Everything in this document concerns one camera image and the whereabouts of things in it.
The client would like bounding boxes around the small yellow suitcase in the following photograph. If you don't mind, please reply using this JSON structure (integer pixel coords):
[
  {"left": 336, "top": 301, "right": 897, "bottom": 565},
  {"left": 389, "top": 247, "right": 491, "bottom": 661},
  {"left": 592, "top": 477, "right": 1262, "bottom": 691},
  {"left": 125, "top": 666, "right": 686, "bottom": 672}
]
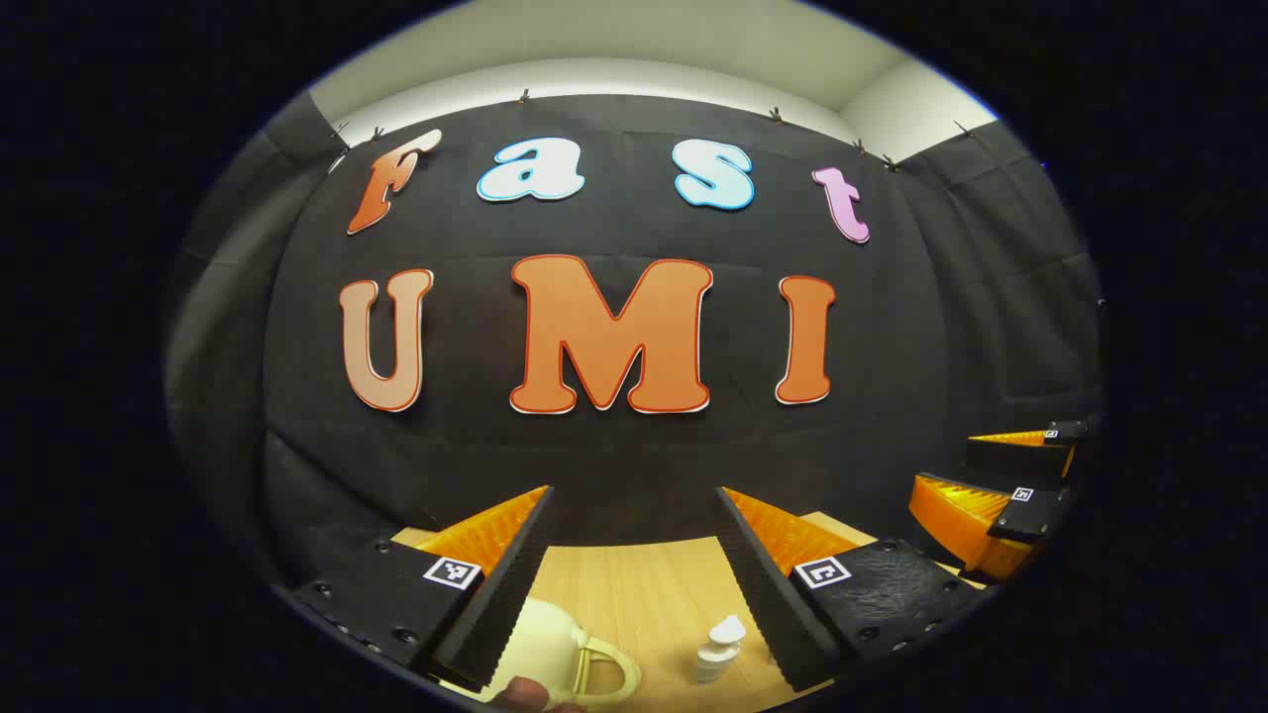
[{"left": 490, "top": 597, "right": 642, "bottom": 709}]

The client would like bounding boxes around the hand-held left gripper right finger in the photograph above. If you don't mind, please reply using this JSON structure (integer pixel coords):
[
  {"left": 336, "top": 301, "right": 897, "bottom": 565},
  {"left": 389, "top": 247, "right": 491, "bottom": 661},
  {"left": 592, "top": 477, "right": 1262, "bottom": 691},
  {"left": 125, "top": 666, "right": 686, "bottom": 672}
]
[{"left": 715, "top": 485, "right": 987, "bottom": 692}]

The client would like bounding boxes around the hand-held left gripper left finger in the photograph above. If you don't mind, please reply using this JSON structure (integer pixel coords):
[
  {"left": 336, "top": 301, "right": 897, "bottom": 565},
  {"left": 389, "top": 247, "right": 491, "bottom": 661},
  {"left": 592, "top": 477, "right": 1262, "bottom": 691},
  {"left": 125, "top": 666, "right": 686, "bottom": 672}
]
[{"left": 287, "top": 485, "right": 556, "bottom": 692}]

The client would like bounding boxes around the white pump bottle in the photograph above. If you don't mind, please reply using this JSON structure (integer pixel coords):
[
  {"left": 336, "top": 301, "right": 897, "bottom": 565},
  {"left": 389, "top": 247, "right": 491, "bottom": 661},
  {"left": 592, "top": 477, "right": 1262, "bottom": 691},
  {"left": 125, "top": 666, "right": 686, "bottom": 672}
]
[{"left": 693, "top": 614, "right": 747, "bottom": 684}]

